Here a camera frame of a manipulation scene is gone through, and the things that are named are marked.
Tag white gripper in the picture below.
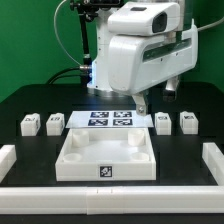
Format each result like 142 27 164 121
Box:
108 28 198 116

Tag white square tabletop tray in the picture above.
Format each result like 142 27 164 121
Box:
55 128 156 181

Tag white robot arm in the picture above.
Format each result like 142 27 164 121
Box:
87 0 198 116

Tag white sheet with markers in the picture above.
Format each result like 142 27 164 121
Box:
66 110 153 128

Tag white U-shaped fence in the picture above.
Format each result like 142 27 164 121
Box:
0 145 224 215

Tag black cables at base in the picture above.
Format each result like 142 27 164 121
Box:
45 65 93 85

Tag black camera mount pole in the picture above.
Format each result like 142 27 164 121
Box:
69 0 125 86

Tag grey cable loop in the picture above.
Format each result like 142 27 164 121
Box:
53 0 83 67

